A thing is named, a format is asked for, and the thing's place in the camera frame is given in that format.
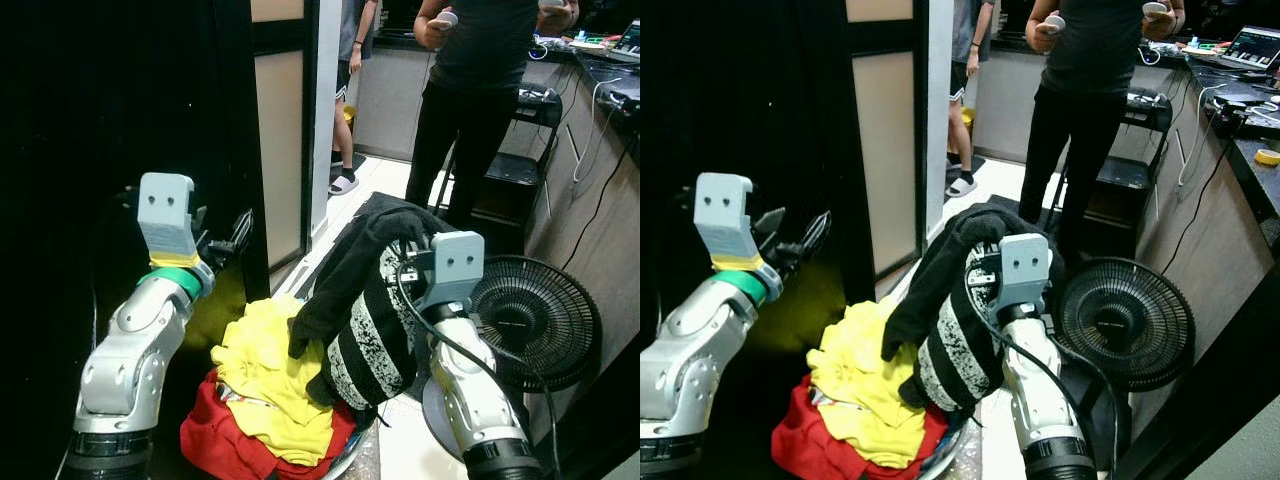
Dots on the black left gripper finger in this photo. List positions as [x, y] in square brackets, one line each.
[815, 238]
[210, 220]
[770, 225]
[242, 232]

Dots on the black white striped garment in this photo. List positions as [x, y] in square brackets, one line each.
[365, 340]
[950, 350]

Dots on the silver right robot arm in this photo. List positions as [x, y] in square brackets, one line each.
[470, 390]
[1040, 400]

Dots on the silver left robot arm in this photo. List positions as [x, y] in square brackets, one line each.
[695, 350]
[130, 350]

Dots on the person in black clothes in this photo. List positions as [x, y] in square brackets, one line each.
[1090, 60]
[480, 60]

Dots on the yellow garment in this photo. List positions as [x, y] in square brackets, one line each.
[860, 390]
[265, 380]

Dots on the black floor fan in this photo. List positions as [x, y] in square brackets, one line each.
[1130, 320]
[540, 320]

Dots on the yellow bin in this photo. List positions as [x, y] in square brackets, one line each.
[348, 115]
[968, 120]

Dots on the brown counter with dark top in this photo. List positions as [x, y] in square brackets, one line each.
[1220, 220]
[600, 230]

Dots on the grey base cabinet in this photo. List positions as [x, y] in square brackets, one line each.
[1005, 100]
[390, 100]

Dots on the clear laundry basin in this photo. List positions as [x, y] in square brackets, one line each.
[362, 460]
[965, 455]

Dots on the red garment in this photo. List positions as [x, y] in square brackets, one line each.
[810, 445]
[215, 440]

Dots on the black chair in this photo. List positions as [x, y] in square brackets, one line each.
[1145, 105]
[535, 110]

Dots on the person in shorts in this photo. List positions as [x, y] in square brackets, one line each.
[968, 40]
[350, 40]

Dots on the open laptop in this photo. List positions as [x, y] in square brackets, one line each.
[630, 42]
[1255, 48]

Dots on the white hand controller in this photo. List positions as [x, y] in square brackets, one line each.
[1155, 8]
[1055, 20]
[447, 17]
[552, 5]

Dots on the yellow tape roll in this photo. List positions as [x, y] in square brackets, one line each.
[1268, 157]

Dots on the light grey right wrist camera mount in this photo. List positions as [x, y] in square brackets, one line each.
[1025, 265]
[455, 265]

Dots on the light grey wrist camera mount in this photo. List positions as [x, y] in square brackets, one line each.
[455, 265]
[1025, 265]
[165, 215]
[722, 215]

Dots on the light grey left wrist camera mount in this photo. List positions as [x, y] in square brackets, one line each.
[722, 215]
[165, 215]

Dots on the beige door with black frame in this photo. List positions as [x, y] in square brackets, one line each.
[278, 150]
[885, 150]

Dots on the white door post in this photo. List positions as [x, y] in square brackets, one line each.
[328, 120]
[938, 120]

